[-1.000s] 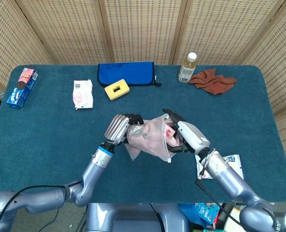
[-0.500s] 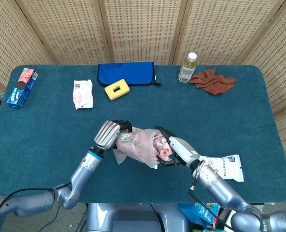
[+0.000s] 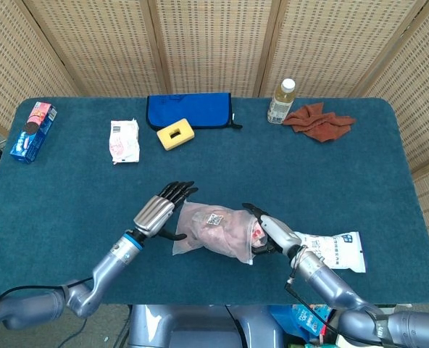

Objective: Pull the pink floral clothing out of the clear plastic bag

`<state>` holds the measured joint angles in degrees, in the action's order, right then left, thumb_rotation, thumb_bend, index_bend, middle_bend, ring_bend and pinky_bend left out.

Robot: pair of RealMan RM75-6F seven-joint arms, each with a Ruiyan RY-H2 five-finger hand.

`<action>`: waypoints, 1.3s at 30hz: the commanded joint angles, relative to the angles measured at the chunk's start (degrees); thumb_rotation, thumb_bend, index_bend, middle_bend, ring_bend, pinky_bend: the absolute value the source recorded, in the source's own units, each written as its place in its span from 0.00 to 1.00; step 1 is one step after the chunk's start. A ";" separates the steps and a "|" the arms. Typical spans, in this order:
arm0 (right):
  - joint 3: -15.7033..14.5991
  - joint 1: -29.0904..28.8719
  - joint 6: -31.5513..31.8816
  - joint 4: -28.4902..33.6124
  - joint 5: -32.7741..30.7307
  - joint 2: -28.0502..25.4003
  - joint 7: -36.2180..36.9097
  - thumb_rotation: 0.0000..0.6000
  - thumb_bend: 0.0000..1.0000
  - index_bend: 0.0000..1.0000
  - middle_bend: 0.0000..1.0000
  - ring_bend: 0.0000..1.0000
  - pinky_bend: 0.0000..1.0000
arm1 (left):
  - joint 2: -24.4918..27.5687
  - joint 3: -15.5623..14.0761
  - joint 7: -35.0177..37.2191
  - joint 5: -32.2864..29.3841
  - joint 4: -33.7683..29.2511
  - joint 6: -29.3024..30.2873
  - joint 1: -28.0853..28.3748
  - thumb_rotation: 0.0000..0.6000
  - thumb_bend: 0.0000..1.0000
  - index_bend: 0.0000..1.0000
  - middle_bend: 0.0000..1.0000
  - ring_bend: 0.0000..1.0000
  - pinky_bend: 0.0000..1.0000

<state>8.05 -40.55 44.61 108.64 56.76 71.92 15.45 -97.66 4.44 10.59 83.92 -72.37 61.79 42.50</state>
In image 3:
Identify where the thin dark floor cable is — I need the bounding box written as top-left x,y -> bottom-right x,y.
57,315 -> 88,348

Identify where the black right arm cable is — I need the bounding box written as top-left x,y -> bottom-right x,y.
285,278 -> 346,338

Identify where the white blue printed packet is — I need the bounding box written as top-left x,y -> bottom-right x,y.
293,231 -> 367,273

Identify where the pink floral garment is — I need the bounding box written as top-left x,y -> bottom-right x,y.
180,202 -> 268,260

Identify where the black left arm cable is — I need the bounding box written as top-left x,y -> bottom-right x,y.
0,277 -> 94,323

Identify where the teal felt table mat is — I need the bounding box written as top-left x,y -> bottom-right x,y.
0,96 -> 429,305

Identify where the woven bamboo folding screen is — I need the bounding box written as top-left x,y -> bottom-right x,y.
0,0 -> 429,233

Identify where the brown crumpled cloth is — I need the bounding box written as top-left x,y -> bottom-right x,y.
282,102 -> 357,143

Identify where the white pink snack packet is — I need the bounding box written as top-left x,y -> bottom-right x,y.
109,117 -> 141,166

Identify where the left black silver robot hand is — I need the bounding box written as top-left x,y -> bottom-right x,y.
133,181 -> 199,241

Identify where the clear drink bottle white cap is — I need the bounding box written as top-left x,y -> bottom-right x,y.
267,78 -> 296,125

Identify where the yellow sponge block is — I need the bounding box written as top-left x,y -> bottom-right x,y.
156,117 -> 196,151

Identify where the blue printed plastic bag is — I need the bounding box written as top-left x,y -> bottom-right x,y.
268,304 -> 337,344

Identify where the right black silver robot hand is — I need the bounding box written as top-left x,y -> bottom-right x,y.
241,202 -> 302,257

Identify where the frosted plastic zip bag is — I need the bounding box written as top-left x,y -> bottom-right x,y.
172,200 -> 270,265

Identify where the blue pink cookie box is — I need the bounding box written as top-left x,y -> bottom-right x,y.
9,101 -> 59,164

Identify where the grey robot torso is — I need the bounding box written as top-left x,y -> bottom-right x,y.
127,304 -> 284,348

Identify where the blue pouch black trim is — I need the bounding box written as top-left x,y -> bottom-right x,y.
146,92 -> 243,132

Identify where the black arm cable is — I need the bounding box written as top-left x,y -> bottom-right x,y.
285,278 -> 346,338
0,277 -> 94,323

